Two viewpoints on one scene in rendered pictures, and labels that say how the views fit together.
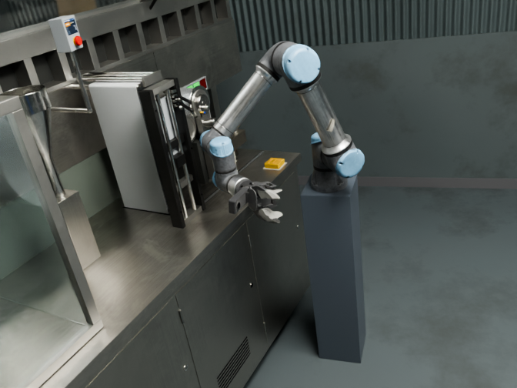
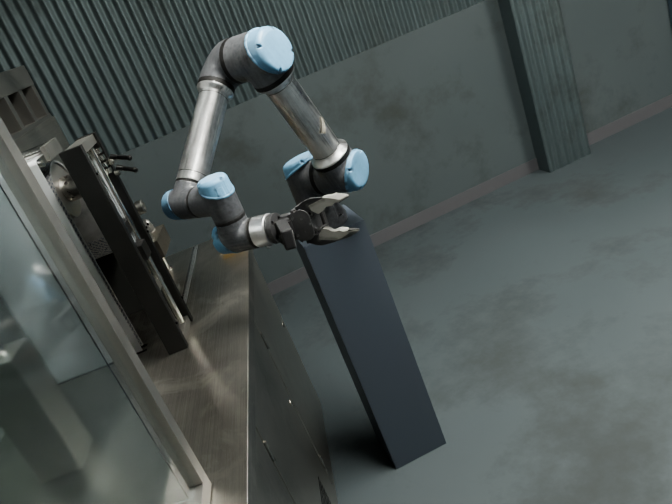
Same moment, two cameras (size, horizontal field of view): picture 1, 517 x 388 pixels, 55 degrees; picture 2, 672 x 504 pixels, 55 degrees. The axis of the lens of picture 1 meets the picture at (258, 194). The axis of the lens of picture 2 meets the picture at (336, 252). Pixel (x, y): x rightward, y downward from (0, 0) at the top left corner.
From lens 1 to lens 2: 76 cm
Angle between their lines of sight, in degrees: 29
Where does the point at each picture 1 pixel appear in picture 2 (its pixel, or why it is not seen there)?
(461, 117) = not seen: hidden behind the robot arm
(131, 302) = (218, 441)
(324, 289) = (372, 364)
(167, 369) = not seen: outside the picture
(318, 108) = (303, 106)
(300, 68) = (274, 51)
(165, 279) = (237, 394)
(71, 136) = not seen: outside the picture
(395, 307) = (428, 371)
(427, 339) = (488, 378)
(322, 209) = (337, 253)
